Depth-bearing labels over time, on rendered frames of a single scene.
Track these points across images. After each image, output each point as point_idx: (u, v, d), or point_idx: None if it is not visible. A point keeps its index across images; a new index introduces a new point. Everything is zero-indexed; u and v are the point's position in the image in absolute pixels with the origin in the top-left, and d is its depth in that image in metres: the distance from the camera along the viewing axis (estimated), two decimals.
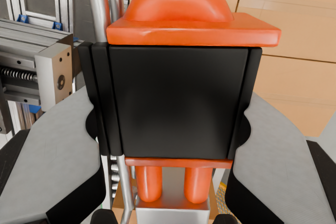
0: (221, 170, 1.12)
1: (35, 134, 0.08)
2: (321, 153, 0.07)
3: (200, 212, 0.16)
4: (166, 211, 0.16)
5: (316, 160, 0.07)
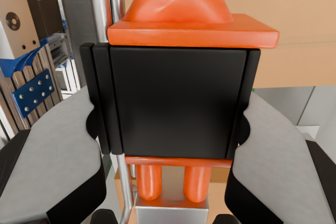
0: None
1: (36, 134, 0.08)
2: (320, 153, 0.07)
3: (199, 211, 0.16)
4: (166, 210, 0.17)
5: (315, 160, 0.07)
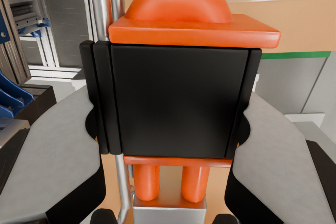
0: None
1: (35, 134, 0.08)
2: (320, 153, 0.07)
3: (197, 211, 0.16)
4: (164, 210, 0.16)
5: (315, 160, 0.07)
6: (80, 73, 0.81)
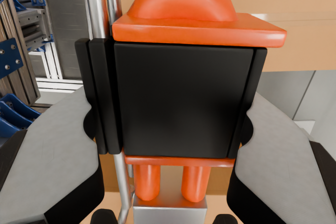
0: None
1: (33, 135, 0.08)
2: (324, 154, 0.07)
3: (197, 210, 0.16)
4: (164, 210, 0.16)
5: (319, 161, 0.07)
6: None
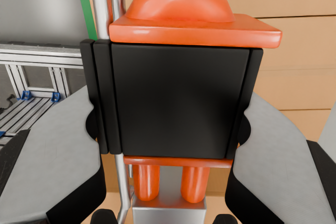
0: None
1: (35, 134, 0.08)
2: (321, 153, 0.07)
3: (196, 211, 0.16)
4: (163, 210, 0.16)
5: (316, 160, 0.07)
6: None
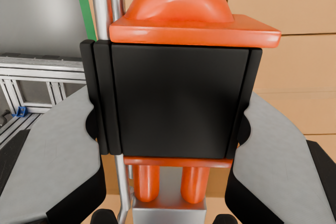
0: None
1: (35, 134, 0.08)
2: (321, 153, 0.07)
3: (196, 212, 0.16)
4: (163, 211, 0.16)
5: (316, 160, 0.07)
6: None
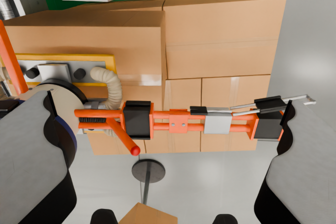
0: None
1: None
2: None
3: (228, 132, 0.55)
4: (229, 124, 0.54)
5: None
6: None
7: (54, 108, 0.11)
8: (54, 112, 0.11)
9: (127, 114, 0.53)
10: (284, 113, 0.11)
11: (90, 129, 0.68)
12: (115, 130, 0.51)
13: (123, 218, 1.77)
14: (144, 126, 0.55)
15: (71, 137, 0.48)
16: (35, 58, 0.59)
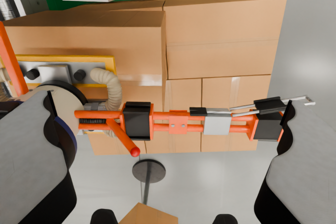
0: None
1: None
2: None
3: (227, 133, 0.55)
4: (229, 125, 0.54)
5: None
6: None
7: (54, 108, 0.11)
8: (54, 112, 0.11)
9: (127, 115, 0.53)
10: (284, 113, 0.11)
11: (90, 130, 0.68)
12: (115, 131, 0.51)
13: (124, 218, 1.77)
14: (144, 127, 0.55)
15: (71, 138, 0.48)
16: (35, 59, 0.59)
